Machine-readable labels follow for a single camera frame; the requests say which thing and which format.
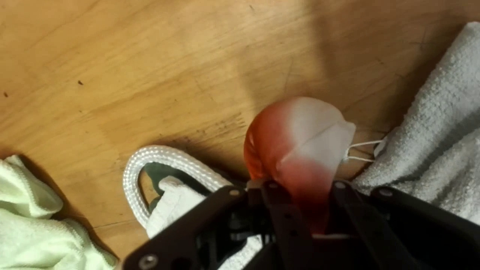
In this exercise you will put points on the pale green cloth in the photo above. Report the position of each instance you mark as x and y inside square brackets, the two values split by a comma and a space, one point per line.
[40, 234]

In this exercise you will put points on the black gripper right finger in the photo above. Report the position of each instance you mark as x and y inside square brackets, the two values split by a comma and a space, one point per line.
[410, 234]

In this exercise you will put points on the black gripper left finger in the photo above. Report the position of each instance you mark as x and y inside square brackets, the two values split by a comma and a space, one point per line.
[211, 229]

